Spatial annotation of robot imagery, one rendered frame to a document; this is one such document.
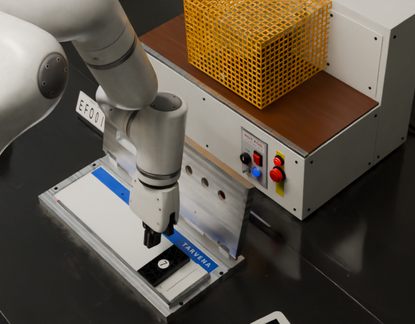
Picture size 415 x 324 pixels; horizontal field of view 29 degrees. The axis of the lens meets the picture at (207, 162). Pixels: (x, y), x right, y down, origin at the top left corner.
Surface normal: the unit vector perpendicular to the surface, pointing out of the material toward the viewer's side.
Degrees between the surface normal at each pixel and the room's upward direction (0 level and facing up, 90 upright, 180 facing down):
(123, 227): 0
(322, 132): 0
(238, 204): 76
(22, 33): 7
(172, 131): 87
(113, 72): 102
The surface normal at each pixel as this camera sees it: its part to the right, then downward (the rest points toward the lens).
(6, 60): -0.33, -0.16
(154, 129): -0.27, 0.55
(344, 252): -0.05, -0.71
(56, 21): 0.10, 0.70
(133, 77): 0.55, 0.63
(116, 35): 0.73, 0.45
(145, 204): -0.74, 0.33
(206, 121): -0.74, 0.50
